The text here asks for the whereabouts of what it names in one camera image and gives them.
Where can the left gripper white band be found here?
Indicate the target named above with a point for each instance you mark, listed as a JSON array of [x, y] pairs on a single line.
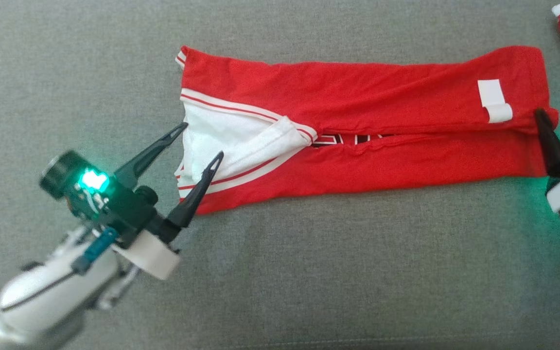
[[151, 253]]

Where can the red white striped garment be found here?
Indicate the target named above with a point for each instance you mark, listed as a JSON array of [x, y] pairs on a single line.
[[358, 92]]

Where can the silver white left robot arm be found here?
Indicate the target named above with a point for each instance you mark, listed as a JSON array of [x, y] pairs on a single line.
[[42, 296]]

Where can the grey sofa seat cushion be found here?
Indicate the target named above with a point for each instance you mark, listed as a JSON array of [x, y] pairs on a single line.
[[309, 272]]

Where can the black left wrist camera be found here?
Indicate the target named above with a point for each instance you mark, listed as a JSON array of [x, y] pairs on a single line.
[[61, 175]]

